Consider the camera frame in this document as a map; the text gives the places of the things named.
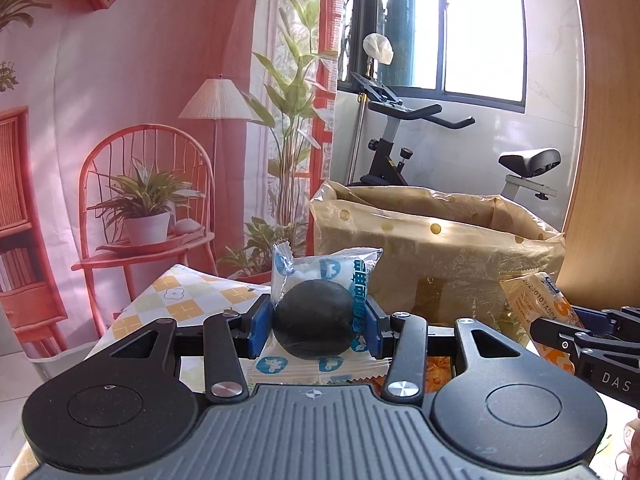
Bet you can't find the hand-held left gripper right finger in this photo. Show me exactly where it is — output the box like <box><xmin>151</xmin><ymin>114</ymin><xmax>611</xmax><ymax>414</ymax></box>
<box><xmin>366</xmin><ymin>296</ymin><xmax>523</xmax><ymax>405</ymax></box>

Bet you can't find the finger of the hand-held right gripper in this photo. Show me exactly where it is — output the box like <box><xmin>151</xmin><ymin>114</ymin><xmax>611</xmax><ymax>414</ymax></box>
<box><xmin>529</xmin><ymin>317</ymin><xmax>640</xmax><ymax>362</ymax></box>
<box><xmin>565</xmin><ymin>304</ymin><xmax>640</xmax><ymax>337</ymax></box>

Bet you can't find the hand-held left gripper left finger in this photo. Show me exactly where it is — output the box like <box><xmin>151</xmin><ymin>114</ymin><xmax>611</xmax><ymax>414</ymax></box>
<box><xmin>107</xmin><ymin>295</ymin><xmax>275</xmax><ymax>404</ymax></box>

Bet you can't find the orange snack packet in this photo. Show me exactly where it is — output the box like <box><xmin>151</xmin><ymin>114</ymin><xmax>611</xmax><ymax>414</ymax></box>
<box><xmin>500</xmin><ymin>271</ymin><xmax>588</xmax><ymax>377</ymax></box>

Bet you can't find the clear packet with black cake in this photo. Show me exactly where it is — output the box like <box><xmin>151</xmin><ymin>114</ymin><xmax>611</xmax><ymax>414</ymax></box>
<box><xmin>248</xmin><ymin>241</ymin><xmax>396</xmax><ymax>386</ymax></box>

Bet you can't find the cardboard box with plastic liner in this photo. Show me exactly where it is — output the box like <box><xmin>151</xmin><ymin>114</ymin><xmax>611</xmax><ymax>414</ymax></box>
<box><xmin>309</xmin><ymin>180</ymin><xmax>567</xmax><ymax>328</ymax></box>

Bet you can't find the person's right hand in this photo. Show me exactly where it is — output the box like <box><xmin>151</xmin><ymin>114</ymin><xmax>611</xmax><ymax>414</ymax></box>
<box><xmin>622</xmin><ymin>407</ymin><xmax>640</xmax><ymax>467</ymax></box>

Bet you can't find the checked floral tablecloth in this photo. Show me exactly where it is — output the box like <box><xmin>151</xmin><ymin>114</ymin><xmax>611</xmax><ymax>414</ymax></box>
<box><xmin>10</xmin><ymin>262</ymin><xmax>640</xmax><ymax>480</ymax></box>

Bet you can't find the wooden board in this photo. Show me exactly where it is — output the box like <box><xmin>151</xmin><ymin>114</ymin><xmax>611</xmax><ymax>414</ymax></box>
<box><xmin>554</xmin><ymin>0</ymin><xmax>640</xmax><ymax>312</ymax></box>

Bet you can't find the black exercise bike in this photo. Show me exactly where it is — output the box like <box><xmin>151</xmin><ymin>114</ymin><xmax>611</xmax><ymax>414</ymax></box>
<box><xmin>360</xmin><ymin>99</ymin><xmax>563</xmax><ymax>202</ymax></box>

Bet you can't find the white cloth bundle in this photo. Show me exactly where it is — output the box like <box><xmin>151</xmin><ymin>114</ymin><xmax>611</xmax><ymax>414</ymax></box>
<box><xmin>362</xmin><ymin>33</ymin><xmax>395</xmax><ymax>66</ymax></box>

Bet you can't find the printed pink backdrop cloth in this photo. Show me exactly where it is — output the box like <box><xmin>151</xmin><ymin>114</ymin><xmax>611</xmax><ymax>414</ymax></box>
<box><xmin>0</xmin><ymin>0</ymin><xmax>347</xmax><ymax>368</ymax></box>

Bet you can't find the dark framed window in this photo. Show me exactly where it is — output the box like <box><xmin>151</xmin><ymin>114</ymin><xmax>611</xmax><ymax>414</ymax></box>
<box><xmin>337</xmin><ymin>0</ymin><xmax>529</xmax><ymax>114</ymax></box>

